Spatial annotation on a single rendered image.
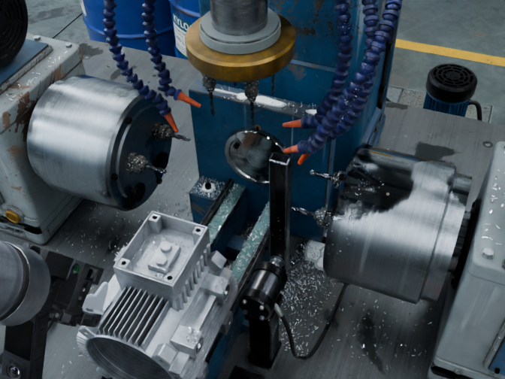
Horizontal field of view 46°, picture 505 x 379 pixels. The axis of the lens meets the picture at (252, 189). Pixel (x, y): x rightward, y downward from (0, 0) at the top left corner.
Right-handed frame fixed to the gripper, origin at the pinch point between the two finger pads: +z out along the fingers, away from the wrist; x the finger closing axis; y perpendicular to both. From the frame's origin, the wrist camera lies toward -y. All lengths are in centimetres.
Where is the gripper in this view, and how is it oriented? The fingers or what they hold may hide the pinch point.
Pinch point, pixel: (92, 316)
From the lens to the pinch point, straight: 92.0
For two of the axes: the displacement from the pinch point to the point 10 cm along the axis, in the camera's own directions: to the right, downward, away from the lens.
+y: 3.3, -9.2, 1.9
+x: -9.2, -2.6, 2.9
